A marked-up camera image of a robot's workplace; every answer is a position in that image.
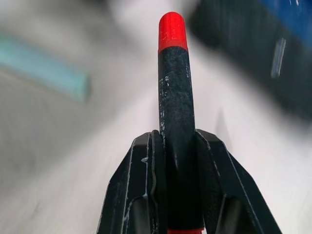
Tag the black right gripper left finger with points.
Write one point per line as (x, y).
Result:
(131, 190)

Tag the black pouch with silver zipper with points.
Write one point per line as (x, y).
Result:
(251, 46)

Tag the blue object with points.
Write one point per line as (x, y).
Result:
(292, 17)

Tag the black marker with red cap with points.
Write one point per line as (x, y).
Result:
(176, 102)

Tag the teal rectangular block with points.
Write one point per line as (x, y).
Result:
(46, 67)

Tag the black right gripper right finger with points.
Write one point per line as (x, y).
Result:
(229, 190)

